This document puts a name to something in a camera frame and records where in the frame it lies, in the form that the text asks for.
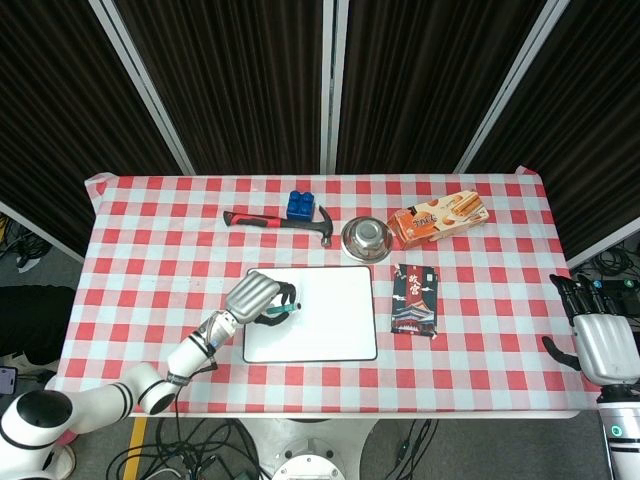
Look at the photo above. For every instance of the white drawing board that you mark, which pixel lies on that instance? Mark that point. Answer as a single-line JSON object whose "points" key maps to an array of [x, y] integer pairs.
{"points": [[330, 320]]}

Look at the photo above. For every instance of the white partition post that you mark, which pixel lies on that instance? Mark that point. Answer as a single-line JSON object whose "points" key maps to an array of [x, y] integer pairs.
{"points": [[145, 95], [510, 90], [334, 85]]}

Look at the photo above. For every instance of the white shoe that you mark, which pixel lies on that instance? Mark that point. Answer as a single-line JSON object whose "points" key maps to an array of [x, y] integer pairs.
{"points": [[62, 460]]}

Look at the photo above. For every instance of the white partition base rail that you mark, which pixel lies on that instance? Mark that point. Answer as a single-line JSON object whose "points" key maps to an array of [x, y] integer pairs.
{"points": [[45, 232], [605, 249]]}

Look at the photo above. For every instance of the orange biscuit box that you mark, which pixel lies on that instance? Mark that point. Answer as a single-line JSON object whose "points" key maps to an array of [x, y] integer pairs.
{"points": [[435, 220]]}

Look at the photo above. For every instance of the dark blue palace print packet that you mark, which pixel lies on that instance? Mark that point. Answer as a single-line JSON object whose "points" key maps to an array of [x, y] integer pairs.
{"points": [[415, 305]]}

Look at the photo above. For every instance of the blue building block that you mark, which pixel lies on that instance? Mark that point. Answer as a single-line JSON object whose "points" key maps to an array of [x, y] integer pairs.
{"points": [[300, 206]]}

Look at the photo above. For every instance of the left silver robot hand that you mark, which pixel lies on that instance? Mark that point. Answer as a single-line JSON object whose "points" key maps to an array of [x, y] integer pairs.
{"points": [[250, 297]]}

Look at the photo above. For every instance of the red black claw hammer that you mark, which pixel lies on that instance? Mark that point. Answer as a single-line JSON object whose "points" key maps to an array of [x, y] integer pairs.
{"points": [[255, 219]]}

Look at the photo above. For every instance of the smartphone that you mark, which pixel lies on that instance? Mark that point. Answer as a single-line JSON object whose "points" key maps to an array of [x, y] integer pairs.
{"points": [[7, 380]]}

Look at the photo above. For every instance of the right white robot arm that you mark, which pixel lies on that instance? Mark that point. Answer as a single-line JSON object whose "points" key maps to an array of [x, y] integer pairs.
{"points": [[622, 440]]}

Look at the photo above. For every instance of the stainless steel bowl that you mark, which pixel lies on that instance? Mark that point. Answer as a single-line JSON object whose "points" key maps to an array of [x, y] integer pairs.
{"points": [[366, 240]]}

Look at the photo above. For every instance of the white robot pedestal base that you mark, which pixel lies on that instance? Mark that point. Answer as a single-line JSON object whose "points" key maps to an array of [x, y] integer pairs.
{"points": [[305, 452]]}

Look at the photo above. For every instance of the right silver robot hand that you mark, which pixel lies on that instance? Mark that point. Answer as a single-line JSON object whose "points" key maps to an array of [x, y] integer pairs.
{"points": [[607, 345]]}

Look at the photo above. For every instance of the yellow floor tape strip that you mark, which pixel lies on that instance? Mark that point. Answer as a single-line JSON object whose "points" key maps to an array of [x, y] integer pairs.
{"points": [[135, 447]]}

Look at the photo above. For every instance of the red white checkered tablecloth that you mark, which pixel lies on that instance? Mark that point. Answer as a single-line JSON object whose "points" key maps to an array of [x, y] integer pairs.
{"points": [[320, 385]]}

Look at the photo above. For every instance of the green marker pen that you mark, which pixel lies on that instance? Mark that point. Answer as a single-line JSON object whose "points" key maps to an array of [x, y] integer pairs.
{"points": [[289, 308]]}

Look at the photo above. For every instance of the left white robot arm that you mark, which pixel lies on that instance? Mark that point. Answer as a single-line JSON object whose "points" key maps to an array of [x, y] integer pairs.
{"points": [[187, 356]]}

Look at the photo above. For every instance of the person black trousers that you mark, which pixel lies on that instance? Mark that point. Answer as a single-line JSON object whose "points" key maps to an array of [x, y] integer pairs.
{"points": [[40, 320]]}

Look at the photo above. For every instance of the dark partition panel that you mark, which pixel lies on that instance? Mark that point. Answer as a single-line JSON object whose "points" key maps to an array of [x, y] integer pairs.
{"points": [[55, 115], [430, 80], [590, 130], [230, 80]]}

